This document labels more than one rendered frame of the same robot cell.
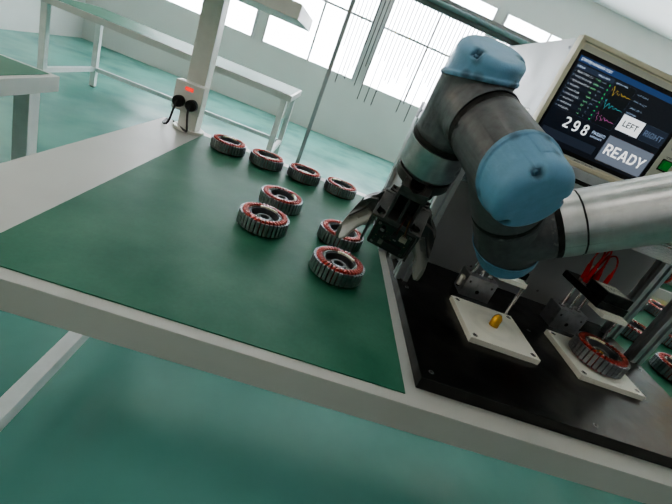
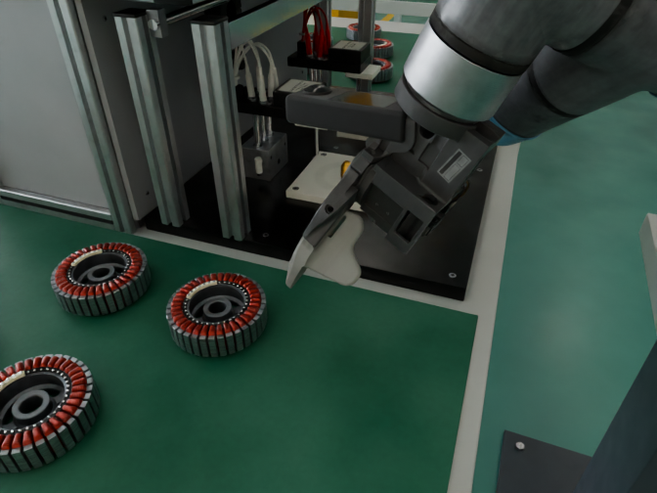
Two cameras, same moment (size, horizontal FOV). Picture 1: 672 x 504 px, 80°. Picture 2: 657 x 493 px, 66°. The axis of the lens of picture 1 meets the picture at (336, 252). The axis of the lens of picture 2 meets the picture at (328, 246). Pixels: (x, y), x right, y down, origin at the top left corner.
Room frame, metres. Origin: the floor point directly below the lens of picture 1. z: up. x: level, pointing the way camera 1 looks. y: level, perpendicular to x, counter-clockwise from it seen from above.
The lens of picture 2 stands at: (0.42, 0.30, 1.18)
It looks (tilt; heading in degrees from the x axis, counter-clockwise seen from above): 36 degrees down; 299
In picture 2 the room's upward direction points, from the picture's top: straight up
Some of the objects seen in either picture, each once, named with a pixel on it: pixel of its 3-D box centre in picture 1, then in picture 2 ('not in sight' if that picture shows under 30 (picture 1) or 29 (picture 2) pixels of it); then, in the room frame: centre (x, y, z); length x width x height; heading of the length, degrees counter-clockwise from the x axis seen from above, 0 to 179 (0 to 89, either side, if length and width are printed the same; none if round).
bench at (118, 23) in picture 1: (179, 89); not in sight; (3.78, 1.96, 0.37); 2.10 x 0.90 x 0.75; 99
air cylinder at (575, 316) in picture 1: (563, 316); not in sight; (0.92, -0.57, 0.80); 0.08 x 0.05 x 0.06; 99
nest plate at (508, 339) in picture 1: (491, 327); (346, 179); (0.74, -0.35, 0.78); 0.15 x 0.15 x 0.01; 9
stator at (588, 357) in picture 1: (598, 353); not in sight; (0.78, -0.59, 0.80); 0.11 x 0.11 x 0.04
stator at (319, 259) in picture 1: (337, 266); (218, 311); (0.73, -0.01, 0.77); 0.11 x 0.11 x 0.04
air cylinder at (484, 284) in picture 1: (475, 284); (265, 154); (0.88, -0.33, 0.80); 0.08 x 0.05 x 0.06; 99
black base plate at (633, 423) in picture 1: (534, 346); (359, 156); (0.77, -0.47, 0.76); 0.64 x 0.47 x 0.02; 99
